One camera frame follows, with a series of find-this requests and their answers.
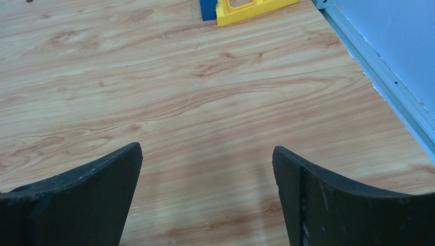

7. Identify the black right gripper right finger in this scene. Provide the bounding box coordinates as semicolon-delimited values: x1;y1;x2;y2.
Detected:
272;146;434;245

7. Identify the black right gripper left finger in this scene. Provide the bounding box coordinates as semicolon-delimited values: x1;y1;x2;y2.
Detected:
1;142;143;245

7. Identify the yellow blue triangular toy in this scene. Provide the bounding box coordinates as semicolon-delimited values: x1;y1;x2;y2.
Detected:
199;0;299;27

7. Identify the grey aluminium edge rail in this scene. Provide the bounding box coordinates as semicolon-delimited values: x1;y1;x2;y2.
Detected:
313;1;434;158

